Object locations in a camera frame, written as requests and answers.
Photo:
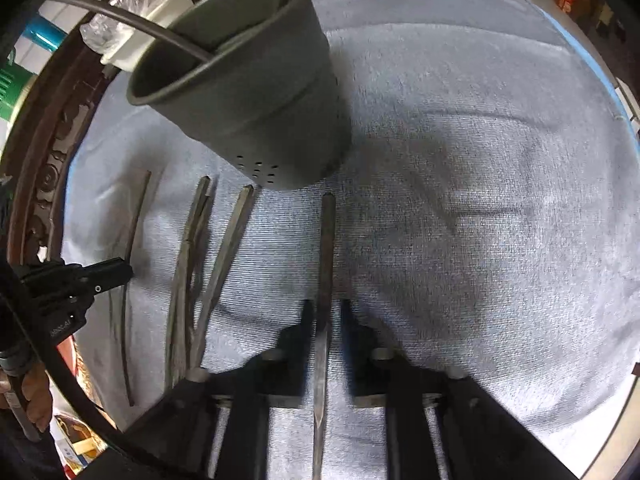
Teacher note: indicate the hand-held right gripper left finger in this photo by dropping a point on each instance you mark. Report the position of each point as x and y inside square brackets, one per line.
[306, 330]

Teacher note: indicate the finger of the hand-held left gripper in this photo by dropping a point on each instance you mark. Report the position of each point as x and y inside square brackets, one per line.
[112, 272]

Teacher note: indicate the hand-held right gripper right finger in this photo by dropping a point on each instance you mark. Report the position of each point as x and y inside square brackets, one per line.
[348, 330]

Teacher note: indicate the thin dark chopstick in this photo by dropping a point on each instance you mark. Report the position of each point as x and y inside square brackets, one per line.
[134, 240]

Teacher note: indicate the grey plastic utensil holder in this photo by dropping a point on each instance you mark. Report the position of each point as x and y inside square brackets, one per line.
[260, 100]

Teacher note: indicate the person's left hand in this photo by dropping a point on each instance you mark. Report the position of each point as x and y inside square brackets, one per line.
[37, 395]

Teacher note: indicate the grey towel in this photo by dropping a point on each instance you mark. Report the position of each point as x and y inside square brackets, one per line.
[450, 210]

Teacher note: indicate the green thermos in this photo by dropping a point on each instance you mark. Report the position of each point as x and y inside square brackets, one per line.
[12, 90]

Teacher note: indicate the clear plastic bag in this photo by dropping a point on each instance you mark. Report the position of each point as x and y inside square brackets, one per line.
[107, 25]

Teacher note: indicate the blue thermos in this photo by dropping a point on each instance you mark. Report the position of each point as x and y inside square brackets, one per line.
[42, 35]

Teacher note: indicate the white plastic basin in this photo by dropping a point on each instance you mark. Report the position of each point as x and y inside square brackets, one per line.
[160, 5]

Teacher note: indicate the blue tablecloth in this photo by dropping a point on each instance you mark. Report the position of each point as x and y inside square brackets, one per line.
[585, 60]

